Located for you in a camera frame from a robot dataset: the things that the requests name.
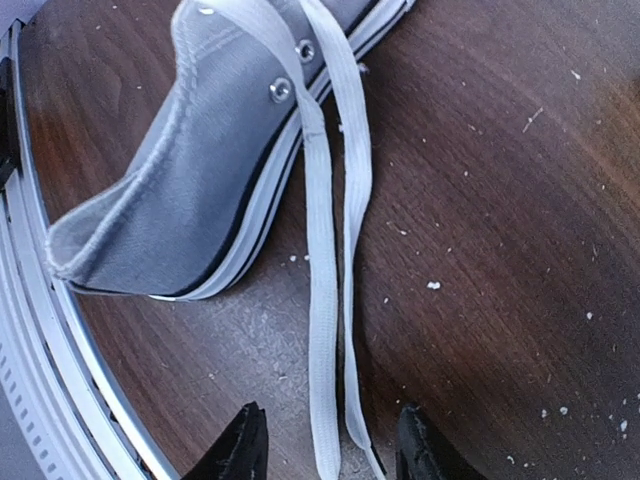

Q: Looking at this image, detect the front aluminium rail base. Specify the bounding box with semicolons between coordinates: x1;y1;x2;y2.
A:
1;21;180;479

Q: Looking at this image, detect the white shoelace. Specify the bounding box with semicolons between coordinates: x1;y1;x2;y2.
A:
208;1;385;479

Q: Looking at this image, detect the grey canvas sneaker red sole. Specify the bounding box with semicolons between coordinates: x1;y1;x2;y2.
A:
45;1;410;299

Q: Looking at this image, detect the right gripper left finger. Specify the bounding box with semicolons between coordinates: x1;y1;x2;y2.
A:
182;402;269;480

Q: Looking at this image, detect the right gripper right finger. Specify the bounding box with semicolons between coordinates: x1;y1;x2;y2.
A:
396;403;485;480

